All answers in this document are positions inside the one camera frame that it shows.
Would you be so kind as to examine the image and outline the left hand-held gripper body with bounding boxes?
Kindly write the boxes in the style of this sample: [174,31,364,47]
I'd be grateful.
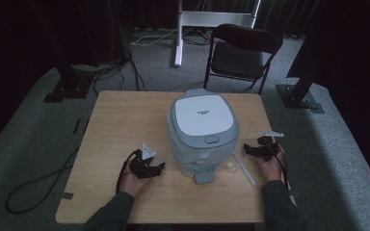
[129,143,158,180]

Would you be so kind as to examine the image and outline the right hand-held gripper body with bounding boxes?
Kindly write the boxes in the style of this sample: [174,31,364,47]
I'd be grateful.
[255,130,285,162]

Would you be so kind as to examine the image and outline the clear plastic wrapper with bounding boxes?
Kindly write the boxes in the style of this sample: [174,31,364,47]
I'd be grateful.
[223,160,239,174]

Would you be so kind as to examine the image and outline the person's left hand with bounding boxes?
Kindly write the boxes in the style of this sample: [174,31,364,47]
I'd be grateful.
[119,158,152,197]

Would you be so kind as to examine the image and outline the person's right hand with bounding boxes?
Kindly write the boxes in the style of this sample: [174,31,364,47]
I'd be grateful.
[255,143,287,183]

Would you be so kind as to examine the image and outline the clear plastic bin liner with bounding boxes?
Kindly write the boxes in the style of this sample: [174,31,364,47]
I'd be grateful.
[167,113,239,178]

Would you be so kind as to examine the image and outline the black metal stand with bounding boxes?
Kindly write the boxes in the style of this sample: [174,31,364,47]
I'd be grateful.
[28,0,94,104]
[276,61,326,115]

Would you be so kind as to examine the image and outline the black folding chair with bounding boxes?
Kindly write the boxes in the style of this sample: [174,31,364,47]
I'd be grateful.
[202,23,284,96]

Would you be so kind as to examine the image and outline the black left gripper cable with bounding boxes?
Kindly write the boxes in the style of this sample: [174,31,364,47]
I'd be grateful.
[115,149,142,194]

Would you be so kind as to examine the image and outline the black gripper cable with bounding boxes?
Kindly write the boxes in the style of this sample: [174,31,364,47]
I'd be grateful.
[115,149,142,194]
[271,143,293,191]

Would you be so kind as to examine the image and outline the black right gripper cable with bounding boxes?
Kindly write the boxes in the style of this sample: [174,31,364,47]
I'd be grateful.
[271,143,293,191]

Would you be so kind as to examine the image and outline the black cable bundle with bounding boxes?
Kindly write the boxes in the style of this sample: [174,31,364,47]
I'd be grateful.
[92,47,147,94]

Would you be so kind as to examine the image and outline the long black floor cable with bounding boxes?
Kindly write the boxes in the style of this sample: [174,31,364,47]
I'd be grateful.
[4,144,82,216]

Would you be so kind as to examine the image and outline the white floor cable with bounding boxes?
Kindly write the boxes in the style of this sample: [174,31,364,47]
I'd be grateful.
[129,26,179,46]

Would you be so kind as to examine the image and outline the white metal stand frame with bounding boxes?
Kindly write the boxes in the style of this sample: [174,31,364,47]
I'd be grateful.
[172,0,263,68]

